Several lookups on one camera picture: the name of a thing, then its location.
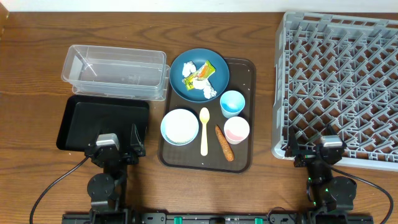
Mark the pink cup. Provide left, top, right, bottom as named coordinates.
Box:
left=224, top=116, right=250, bottom=144

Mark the orange carrot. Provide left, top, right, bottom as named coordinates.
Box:
left=215, top=125, right=234, bottom=162

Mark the light blue cup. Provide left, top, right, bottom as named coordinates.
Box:
left=220, top=90, right=246, bottom=118

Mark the white tissue large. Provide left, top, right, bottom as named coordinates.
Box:
left=193, top=79, right=217, bottom=100

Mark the dark blue plate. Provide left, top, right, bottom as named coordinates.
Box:
left=169, top=49, right=229, bottom=103

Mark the yellow green snack wrapper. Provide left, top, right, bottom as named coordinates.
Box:
left=182, top=60, right=216, bottom=90

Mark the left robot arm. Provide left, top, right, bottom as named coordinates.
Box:
left=85, top=124, right=146, bottom=223

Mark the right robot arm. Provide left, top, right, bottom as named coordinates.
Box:
left=285, top=126, right=357, bottom=223

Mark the grey dishwasher rack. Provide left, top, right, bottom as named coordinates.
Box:
left=271, top=12, right=397, bottom=171

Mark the black tray bin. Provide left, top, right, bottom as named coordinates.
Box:
left=56, top=95, right=149, bottom=152

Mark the light blue bowl with rice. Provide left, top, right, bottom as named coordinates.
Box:
left=160, top=109, right=199, bottom=146

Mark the clear plastic bin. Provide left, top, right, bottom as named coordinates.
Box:
left=61, top=45, right=170, bottom=101

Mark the brown serving tray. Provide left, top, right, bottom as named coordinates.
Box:
left=158, top=58, right=256, bottom=174

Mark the yellow plastic spoon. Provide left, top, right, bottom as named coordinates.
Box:
left=199, top=107, right=210, bottom=156

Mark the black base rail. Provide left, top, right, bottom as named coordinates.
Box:
left=61, top=213, right=374, bottom=224

